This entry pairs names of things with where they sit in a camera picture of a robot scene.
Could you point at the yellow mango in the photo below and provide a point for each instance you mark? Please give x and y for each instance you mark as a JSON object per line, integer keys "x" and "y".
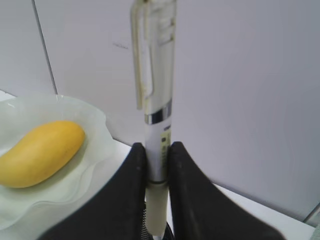
{"x": 40, "y": 153}

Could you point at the beige grip ballpoint pen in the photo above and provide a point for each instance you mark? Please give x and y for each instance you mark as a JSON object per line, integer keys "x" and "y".
{"x": 153, "y": 30}

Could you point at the black mesh pen holder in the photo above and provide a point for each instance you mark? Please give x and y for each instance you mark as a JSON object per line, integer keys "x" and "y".
{"x": 154, "y": 224}

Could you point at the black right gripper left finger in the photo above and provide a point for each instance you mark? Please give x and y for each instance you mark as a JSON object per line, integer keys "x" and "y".
{"x": 116, "y": 211}

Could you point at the pale green wavy plate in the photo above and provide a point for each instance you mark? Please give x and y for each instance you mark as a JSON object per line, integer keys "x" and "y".
{"x": 18, "y": 116}

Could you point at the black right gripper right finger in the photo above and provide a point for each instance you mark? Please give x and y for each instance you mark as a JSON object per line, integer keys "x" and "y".
{"x": 200, "y": 211}

